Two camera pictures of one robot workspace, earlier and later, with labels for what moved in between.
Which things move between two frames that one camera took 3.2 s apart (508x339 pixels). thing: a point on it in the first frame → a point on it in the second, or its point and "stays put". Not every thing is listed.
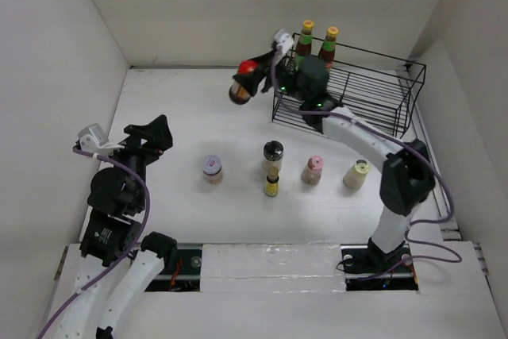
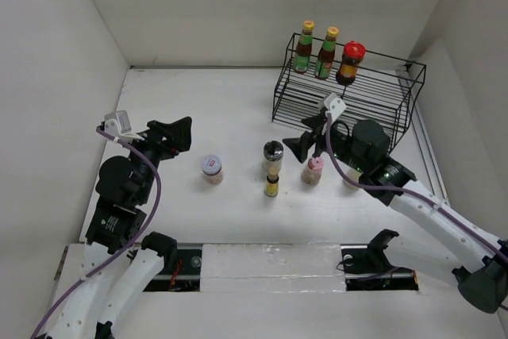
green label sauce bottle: [303, 46] stays put
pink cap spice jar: [312, 172] stays put
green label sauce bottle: [328, 50] stays put
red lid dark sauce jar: [236, 94] → [354, 52]
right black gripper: [264, 67] → [300, 145]
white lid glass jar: [212, 167] stays put
